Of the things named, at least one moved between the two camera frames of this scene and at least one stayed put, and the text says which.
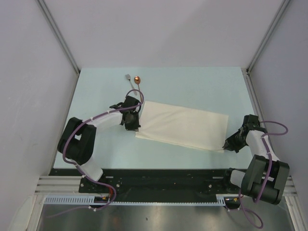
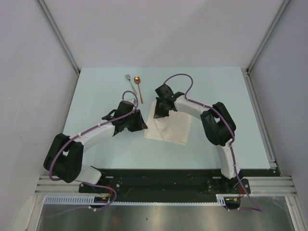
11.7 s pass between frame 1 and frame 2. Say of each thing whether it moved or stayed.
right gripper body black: moved
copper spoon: stayed
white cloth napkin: moved
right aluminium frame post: stayed
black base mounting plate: stayed
